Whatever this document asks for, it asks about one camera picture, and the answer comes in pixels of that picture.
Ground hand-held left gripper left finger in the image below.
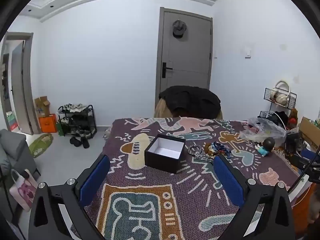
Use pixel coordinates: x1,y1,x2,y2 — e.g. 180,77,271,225
28,154,111,240

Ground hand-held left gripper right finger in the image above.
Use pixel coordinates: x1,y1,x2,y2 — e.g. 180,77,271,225
213,154,295,240

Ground colourful bead bracelets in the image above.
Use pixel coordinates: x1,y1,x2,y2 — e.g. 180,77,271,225
211,141,233,155

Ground wooden bead bracelet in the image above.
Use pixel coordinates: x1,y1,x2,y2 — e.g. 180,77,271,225
202,142,215,155

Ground black gift box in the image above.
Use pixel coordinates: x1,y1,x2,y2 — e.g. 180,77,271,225
144,134,186,174

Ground small blue doll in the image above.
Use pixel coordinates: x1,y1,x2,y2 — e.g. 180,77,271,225
257,137,275,157

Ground printed blanket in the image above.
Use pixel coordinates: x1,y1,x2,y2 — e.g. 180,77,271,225
71,117,304,240

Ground clear plastic bag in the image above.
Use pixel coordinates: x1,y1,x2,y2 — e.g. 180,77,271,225
239,117,287,144

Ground black shoe rack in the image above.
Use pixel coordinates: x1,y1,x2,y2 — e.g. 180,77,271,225
57,104,97,138

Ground green floor mat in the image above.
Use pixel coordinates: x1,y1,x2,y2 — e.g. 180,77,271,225
28,133,53,158

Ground pink printed tote bag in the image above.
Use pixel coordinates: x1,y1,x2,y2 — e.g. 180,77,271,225
9,169,38,212

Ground orange box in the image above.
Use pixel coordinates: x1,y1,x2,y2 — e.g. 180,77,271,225
39,114,57,133

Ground grey sofa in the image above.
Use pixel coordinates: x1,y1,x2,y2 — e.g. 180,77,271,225
0,129,38,180

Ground brown plush toy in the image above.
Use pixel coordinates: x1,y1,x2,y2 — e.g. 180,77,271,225
289,108,299,128

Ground open cardboard box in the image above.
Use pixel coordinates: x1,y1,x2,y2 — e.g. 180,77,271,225
34,96,50,118

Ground brown cardboard box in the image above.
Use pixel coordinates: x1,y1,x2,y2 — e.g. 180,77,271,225
299,117,320,150

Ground beige chair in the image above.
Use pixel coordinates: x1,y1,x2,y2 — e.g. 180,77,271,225
154,99,223,119

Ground white handbag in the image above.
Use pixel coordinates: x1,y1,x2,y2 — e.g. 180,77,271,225
272,80,292,106

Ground grey open door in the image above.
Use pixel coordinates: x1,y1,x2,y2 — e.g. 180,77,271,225
11,40,34,135

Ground dark cap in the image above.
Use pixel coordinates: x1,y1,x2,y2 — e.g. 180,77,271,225
172,19,187,38

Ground white cable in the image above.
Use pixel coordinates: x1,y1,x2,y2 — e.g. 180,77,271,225
269,111,287,131

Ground black wire rack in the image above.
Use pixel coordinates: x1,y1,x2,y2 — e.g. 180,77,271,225
259,87,297,120

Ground black door lock handle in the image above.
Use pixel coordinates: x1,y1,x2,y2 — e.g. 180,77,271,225
162,62,173,78

